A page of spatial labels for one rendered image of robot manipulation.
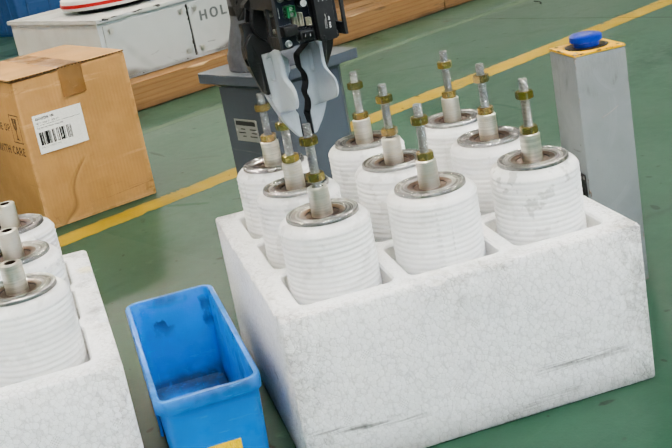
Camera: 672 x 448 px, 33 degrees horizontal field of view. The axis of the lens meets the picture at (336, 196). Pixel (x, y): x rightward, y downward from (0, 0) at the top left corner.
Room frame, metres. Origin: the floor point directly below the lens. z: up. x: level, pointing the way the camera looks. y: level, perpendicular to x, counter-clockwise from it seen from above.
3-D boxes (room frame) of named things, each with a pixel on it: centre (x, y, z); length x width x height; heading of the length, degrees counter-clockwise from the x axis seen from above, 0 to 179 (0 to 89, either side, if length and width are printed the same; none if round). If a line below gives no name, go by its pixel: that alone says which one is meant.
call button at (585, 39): (1.37, -0.34, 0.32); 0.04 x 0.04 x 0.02
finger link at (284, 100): (1.07, 0.03, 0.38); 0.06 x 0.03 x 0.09; 22
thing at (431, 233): (1.12, -0.10, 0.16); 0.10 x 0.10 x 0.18
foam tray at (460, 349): (1.23, -0.07, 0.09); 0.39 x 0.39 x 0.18; 12
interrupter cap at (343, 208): (1.09, 0.02, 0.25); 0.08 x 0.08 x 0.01
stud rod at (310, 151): (1.09, 0.02, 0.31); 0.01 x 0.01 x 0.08
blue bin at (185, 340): (1.15, 0.19, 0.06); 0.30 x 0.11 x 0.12; 13
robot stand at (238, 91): (1.76, 0.05, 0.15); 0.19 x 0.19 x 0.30; 38
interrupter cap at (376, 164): (1.23, -0.07, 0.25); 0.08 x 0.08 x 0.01
